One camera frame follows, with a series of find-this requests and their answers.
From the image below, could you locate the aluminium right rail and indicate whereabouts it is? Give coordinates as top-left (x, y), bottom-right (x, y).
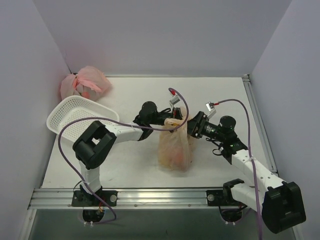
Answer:
top-left (242, 74), bottom-right (278, 175)

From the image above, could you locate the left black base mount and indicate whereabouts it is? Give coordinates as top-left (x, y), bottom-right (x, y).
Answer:
top-left (71, 188), bottom-right (118, 225)

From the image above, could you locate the white perforated plastic basket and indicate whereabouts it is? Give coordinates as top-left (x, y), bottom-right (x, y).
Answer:
top-left (46, 95), bottom-right (120, 142)

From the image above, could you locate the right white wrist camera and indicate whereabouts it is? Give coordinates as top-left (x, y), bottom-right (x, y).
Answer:
top-left (205, 102), bottom-right (217, 120)

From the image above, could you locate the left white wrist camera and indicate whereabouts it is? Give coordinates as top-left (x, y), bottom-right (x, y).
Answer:
top-left (169, 94), bottom-right (181, 110)

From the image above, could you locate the banana print plastic bag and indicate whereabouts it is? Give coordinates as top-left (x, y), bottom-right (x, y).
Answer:
top-left (157, 107), bottom-right (195, 172)

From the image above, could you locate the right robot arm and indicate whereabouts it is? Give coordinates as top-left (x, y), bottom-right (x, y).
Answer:
top-left (187, 111), bottom-right (307, 234)

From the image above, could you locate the pink plastic bag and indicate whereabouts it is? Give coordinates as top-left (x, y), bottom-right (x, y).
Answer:
top-left (59, 66), bottom-right (112, 101)

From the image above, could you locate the purple cable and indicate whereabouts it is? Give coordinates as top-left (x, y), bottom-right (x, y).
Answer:
top-left (212, 98), bottom-right (263, 240)
top-left (57, 87), bottom-right (190, 223)

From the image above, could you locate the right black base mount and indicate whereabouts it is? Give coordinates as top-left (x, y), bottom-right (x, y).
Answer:
top-left (206, 189), bottom-right (251, 226)

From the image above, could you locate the aluminium rail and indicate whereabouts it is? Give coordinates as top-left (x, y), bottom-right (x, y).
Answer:
top-left (242, 74), bottom-right (278, 175)
top-left (28, 187), bottom-right (256, 210)

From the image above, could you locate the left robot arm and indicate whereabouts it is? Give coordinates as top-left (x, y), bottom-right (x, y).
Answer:
top-left (72, 101), bottom-right (189, 206)

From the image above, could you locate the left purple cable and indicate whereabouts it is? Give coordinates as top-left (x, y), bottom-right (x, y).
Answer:
top-left (57, 87), bottom-right (190, 223)

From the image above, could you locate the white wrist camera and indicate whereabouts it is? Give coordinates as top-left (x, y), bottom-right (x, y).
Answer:
top-left (205, 102), bottom-right (217, 120)
top-left (169, 94), bottom-right (181, 110)

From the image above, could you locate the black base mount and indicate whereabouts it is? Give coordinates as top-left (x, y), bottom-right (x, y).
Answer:
top-left (206, 189), bottom-right (251, 226)
top-left (71, 188), bottom-right (118, 225)

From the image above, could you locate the aluminium front rail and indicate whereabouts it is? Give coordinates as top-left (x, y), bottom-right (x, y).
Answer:
top-left (28, 187), bottom-right (256, 210)

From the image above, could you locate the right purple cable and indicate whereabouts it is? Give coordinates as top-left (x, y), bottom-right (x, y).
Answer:
top-left (212, 98), bottom-right (263, 240)

